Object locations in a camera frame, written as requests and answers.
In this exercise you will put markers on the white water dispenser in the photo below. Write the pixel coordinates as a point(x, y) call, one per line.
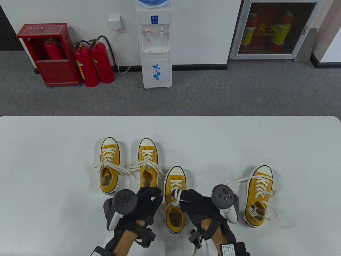
point(155, 66)

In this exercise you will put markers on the red fire extinguisher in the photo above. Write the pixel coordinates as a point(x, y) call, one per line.
point(102, 64)
point(53, 52)
point(86, 66)

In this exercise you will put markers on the white wall box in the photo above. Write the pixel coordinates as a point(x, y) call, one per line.
point(116, 22)

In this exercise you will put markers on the person's right hand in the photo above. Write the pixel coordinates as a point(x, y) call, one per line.
point(197, 205)

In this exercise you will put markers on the person's left hand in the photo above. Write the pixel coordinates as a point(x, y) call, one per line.
point(149, 202)

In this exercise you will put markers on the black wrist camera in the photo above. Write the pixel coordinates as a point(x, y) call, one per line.
point(146, 237)
point(196, 238)

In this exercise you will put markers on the white shoe lace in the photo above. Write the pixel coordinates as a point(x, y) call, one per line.
point(147, 156)
point(109, 153)
point(262, 184)

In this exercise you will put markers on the person's left forearm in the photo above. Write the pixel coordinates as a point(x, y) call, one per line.
point(125, 240)

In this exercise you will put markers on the black labelled box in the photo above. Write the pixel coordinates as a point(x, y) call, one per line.
point(100, 252)
point(234, 249)

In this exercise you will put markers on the grey tracking controller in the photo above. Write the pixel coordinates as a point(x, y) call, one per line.
point(223, 196)
point(124, 201)

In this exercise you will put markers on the red fire extinguisher cabinet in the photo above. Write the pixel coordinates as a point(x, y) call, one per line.
point(58, 72)

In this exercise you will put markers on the person's right forearm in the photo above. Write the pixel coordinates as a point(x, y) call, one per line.
point(215, 238)

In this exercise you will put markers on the glass door fire cabinet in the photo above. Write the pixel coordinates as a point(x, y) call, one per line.
point(279, 32)

